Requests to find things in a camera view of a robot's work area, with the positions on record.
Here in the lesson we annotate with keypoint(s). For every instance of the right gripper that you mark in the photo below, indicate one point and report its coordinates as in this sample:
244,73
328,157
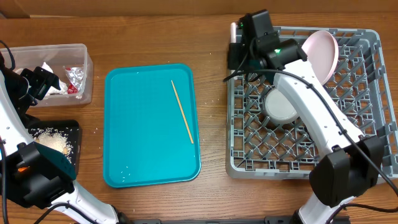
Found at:
236,50

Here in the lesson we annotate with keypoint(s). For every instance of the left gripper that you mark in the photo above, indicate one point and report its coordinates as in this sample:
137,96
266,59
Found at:
42,79

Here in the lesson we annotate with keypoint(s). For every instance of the white plastic fork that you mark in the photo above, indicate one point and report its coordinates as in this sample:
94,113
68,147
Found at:
233,31

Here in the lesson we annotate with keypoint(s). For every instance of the red sauce packet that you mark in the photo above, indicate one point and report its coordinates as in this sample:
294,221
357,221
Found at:
72,89

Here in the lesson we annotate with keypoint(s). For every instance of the aluminium foil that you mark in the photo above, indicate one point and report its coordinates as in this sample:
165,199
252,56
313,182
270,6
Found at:
75,76

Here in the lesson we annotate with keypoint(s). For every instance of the white round plate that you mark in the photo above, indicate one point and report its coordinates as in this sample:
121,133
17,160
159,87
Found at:
322,52

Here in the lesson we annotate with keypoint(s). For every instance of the grey bowl with rice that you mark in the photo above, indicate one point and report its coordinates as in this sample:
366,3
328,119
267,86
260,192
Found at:
278,108

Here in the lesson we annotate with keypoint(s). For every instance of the orange carrot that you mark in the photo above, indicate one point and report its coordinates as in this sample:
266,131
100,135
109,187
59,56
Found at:
22,169

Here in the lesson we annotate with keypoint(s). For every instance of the wooden chopstick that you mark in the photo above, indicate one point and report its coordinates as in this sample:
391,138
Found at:
182,112

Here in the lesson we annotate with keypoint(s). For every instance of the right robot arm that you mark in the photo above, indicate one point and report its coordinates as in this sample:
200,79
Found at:
349,161

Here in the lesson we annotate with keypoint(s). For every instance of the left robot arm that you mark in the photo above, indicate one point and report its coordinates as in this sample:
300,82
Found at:
33,174

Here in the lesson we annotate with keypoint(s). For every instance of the food waste pile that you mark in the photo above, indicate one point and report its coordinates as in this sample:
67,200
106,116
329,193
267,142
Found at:
53,138

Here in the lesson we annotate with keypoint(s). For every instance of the grey dishwasher rack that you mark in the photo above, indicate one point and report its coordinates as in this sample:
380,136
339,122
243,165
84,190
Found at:
259,148

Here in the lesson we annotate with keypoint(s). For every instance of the clear plastic bin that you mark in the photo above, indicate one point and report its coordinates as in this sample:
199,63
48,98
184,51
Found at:
57,57

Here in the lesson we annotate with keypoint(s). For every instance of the black plastic bin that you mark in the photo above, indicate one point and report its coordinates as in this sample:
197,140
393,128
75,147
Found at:
74,131

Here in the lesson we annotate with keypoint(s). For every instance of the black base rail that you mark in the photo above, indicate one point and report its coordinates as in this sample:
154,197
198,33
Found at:
266,220

